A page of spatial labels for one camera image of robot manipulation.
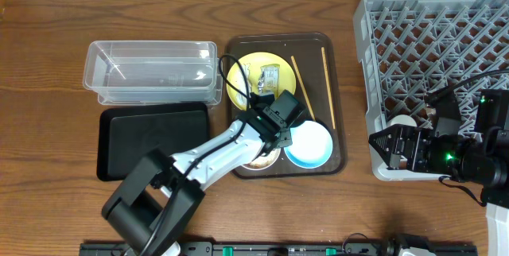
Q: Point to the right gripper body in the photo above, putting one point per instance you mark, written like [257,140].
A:
[403,147]

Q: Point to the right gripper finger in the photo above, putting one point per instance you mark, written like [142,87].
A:
[383,139]
[386,156]

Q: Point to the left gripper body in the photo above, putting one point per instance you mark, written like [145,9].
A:
[282,140]

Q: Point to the white cup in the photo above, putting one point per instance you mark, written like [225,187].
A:
[402,119]

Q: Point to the white bowl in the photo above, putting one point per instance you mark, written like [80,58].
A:
[263,162]

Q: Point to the green snack wrapper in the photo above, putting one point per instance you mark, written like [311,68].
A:
[268,80]

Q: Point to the white napkin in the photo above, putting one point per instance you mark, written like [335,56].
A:
[240,84]

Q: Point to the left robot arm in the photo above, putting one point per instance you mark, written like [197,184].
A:
[152,206]

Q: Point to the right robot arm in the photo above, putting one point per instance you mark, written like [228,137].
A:
[442,151]

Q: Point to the grey dishwasher rack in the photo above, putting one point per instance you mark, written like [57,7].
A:
[409,48]

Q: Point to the black waste tray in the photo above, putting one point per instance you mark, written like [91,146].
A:
[128,133]

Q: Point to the blue bowl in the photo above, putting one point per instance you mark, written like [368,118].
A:
[312,145]

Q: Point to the left wooden chopstick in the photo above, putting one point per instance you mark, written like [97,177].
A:
[305,94]

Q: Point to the wooden chopstick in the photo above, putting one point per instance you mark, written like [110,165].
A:
[305,94]
[328,87]

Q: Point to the right wooden chopstick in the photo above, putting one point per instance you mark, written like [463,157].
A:
[328,87]

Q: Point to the yellow plate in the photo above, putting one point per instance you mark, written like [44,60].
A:
[255,60]

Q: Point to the dark brown serving tray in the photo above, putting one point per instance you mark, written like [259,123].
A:
[306,47]

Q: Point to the clear plastic bin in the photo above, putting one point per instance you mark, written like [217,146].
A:
[131,73]

